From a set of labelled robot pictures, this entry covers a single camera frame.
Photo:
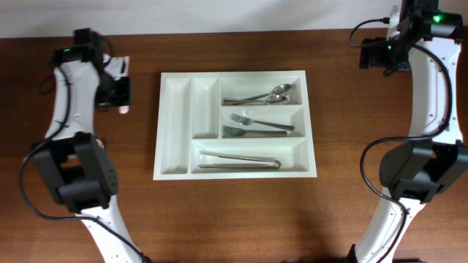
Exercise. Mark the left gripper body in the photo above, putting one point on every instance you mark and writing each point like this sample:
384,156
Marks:
123,98

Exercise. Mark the steel tablespoon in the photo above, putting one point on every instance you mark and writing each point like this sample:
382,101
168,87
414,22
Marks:
277,99
282,90

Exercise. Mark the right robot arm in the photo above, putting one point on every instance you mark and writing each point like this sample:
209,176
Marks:
425,42

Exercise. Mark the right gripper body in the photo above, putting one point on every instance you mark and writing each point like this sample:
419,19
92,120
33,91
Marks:
368,53

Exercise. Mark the small shiny teaspoon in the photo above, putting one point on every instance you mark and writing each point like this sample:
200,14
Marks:
100,144

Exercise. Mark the metal kitchen tongs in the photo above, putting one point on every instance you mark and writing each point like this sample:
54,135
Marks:
250,162

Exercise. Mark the steel fork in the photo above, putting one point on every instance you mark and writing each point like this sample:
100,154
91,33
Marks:
248,121
238,132

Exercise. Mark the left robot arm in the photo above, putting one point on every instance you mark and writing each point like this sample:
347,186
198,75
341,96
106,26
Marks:
71,159

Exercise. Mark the white plastic knife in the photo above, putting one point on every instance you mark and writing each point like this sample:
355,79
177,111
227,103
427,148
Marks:
123,109

